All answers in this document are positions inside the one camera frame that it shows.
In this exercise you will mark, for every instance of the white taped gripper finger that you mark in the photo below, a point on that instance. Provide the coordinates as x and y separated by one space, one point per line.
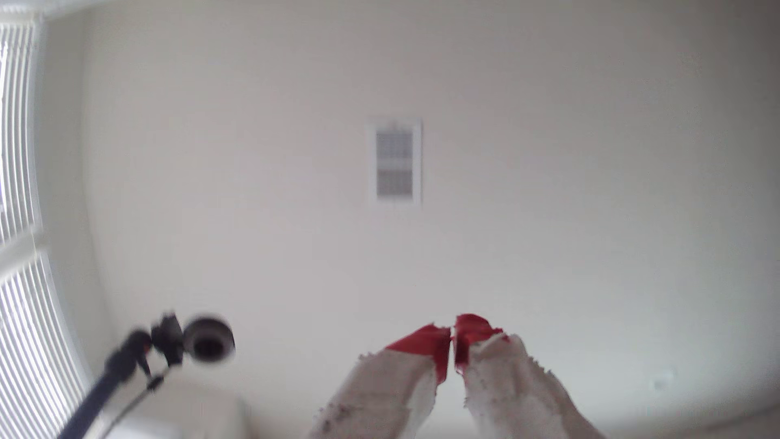
518 390
390 390

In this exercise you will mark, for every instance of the black round webcam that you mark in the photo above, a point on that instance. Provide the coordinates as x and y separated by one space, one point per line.
207 340

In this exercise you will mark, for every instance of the white air vent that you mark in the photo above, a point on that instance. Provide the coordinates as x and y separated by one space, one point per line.
395 161

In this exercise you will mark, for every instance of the dark webcam boom stand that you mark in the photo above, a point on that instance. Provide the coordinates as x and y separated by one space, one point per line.
100 390

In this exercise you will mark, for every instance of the white window blinds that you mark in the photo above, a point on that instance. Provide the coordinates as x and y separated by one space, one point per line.
18 122

